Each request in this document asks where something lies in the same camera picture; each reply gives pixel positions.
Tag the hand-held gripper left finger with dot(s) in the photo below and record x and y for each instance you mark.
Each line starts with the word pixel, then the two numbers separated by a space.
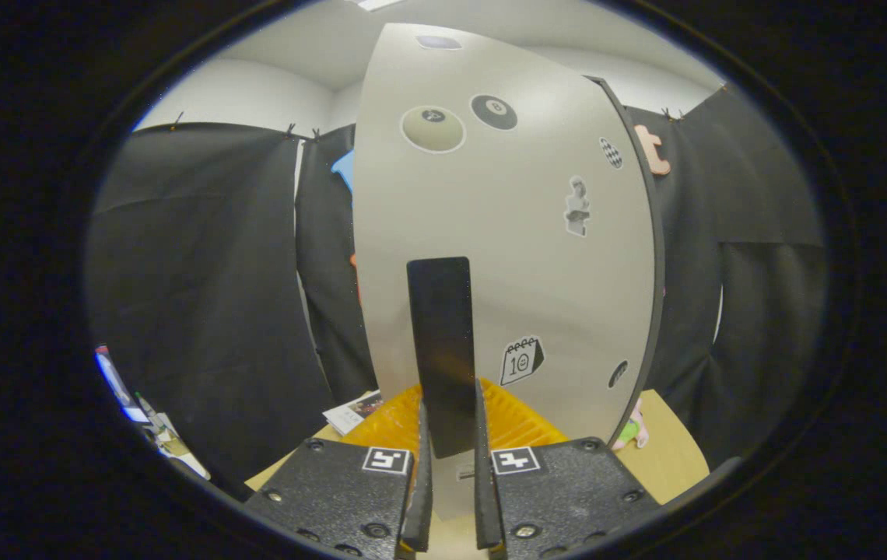
pixel 334 498

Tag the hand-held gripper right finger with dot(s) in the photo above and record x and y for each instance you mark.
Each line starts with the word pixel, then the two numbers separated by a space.
pixel 568 490

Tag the dark grey shoe cabinet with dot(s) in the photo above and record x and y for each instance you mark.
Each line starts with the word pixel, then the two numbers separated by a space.
pixel 657 233

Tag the green and pink plush toy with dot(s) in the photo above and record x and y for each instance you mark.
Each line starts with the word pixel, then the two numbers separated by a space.
pixel 630 430

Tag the printed booklet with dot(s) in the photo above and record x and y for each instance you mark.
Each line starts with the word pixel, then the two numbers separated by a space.
pixel 350 412

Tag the colourful clutter pile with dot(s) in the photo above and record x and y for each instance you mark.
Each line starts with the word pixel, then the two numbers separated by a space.
pixel 156 435

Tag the black backdrop cloth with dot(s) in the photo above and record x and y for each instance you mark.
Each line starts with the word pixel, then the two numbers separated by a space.
pixel 194 272

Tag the long ceiling light panel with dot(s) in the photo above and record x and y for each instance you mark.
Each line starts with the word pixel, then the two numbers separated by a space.
pixel 377 4

